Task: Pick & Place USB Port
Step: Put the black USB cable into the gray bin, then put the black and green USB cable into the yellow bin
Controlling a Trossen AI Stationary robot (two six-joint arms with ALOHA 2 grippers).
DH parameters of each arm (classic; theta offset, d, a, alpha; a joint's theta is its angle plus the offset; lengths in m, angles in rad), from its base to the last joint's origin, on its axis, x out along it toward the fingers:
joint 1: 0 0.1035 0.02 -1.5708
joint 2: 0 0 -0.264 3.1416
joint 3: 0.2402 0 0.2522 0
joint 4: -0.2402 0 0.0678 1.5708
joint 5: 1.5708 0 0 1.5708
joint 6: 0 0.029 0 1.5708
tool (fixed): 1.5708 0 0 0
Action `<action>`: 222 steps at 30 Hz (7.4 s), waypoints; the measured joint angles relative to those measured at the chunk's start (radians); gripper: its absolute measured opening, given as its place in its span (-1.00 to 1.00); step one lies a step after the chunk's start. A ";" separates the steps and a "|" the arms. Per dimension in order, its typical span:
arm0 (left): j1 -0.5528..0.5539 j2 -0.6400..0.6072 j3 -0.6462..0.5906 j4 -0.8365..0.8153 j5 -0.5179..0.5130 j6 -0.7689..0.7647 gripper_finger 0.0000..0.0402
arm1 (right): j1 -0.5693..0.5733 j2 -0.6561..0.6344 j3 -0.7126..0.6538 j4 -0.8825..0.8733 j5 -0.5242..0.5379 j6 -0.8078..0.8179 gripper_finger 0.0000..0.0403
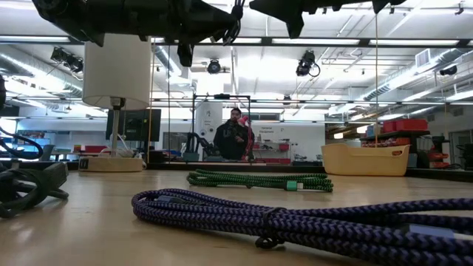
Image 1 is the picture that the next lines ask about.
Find black aluminium frame rail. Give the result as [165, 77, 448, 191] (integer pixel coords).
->
[147, 162, 326, 174]

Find white lamp with wooden base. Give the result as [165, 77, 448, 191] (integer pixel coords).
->
[78, 33, 152, 173]

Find black monitor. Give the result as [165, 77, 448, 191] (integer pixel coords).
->
[106, 108, 162, 143]

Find black overhead light bar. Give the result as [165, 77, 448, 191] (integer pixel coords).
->
[0, 35, 473, 48]

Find person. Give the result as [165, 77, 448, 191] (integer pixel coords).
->
[213, 106, 256, 162]

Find green braided USB cable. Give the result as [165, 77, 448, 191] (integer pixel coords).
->
[186, 168, 334, 193]

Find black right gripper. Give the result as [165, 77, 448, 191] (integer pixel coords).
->
[249, 0, 407, 40]

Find purple braided USB cable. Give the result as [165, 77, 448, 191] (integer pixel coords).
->
[131, 188, 473, 266]

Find black USB cable bundle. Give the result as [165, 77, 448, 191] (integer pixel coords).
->
[0, 161, 70, 219]
[221, 0, 247, 46]

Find red storage bins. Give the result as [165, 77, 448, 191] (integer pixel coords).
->
[382, 118, 429, 134]

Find black ceiling camera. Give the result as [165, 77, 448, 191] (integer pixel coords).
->
[295, 50, 321, 78]

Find yellow plastic bin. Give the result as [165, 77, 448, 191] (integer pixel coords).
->
[320, 143, 411, 177]

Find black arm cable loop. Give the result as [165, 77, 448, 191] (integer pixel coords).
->
[0, 125, 45, 162]

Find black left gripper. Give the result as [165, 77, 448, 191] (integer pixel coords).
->
[121, 0, 238, 68]

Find black background rig frame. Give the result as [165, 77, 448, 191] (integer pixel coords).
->
[191, 93, 252, 163]

